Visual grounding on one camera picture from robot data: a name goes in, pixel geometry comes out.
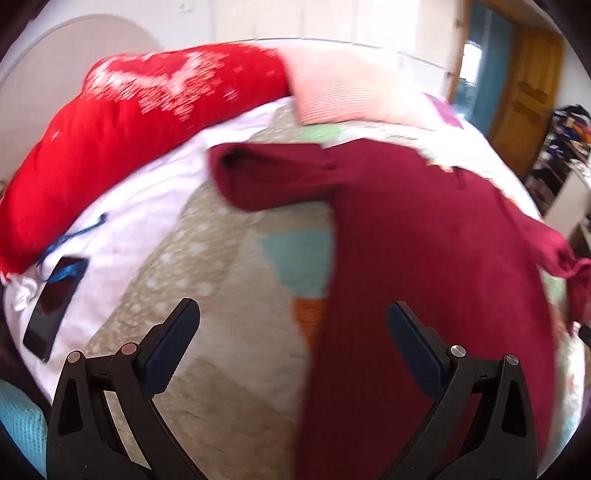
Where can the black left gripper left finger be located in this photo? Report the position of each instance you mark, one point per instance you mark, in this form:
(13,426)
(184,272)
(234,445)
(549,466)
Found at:
(83,442)

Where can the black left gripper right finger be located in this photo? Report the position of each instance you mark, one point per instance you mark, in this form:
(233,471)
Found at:
(481,423)

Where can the black smartphone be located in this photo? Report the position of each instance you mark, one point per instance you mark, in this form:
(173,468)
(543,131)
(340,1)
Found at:
(51,306)

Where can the wooden door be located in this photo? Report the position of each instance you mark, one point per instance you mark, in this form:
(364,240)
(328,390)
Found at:
(527,103)

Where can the cluttered white shelf unit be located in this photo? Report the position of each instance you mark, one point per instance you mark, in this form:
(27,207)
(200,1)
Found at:
(559,181)

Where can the red patterned duvet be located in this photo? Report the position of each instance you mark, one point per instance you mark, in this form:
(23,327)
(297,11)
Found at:
(132,109)

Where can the white bed sheet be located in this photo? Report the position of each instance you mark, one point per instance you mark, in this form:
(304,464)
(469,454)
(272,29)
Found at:
(116,234)

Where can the beige patchwork quilt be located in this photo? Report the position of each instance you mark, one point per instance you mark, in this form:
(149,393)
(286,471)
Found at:
(260,280)

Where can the dark red knit garment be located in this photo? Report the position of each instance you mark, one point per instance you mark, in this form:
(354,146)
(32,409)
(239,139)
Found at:
(464,258)

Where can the round beige headboard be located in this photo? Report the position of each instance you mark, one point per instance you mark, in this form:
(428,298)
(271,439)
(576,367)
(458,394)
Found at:
(50,73)

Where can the pink striped pillow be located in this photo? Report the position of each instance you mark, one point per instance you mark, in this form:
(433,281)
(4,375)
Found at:
(335,84)

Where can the light blue knit cloth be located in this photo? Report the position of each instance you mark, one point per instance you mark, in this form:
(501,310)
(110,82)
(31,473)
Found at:
(26,425)

